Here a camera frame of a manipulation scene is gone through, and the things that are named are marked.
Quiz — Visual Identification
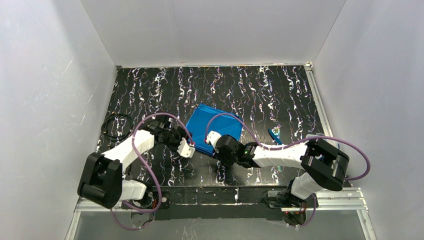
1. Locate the blue cloth napkin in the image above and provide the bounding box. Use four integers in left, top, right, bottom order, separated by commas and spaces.
186, 104, 242, 157

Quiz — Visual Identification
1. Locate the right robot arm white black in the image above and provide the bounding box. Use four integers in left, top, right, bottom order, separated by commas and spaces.
205, 131, 350, 200

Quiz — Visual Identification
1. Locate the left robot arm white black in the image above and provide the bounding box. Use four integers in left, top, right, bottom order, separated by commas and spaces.
77, 114, 195, 209

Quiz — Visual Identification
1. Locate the iridescent fork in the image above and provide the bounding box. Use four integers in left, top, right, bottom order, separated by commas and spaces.
272, 127, 281, 138

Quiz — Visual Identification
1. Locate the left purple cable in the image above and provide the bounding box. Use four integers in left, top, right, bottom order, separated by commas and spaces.
109, 112, 196, 232

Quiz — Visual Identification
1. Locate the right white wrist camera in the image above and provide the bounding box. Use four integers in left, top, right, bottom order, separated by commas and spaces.
205, 131, 222, 150

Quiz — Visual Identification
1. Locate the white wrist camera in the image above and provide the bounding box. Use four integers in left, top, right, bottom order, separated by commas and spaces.
177, 138, 196, 158
205, 131, 222, 150

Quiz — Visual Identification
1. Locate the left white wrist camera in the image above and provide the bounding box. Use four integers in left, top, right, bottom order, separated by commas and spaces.
177, 138, 196, 158

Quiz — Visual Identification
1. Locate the black coiled cable upper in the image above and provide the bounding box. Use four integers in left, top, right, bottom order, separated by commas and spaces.
100, 113, 135, 143

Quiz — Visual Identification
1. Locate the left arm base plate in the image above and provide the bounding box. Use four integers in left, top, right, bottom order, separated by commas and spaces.
121, 190, 171, 210

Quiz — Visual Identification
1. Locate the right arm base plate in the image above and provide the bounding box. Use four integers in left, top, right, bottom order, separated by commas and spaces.
260, 190, 319, 227

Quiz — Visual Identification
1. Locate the aluminium frame rail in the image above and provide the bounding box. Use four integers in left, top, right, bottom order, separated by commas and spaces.
66, 186, 376, 240

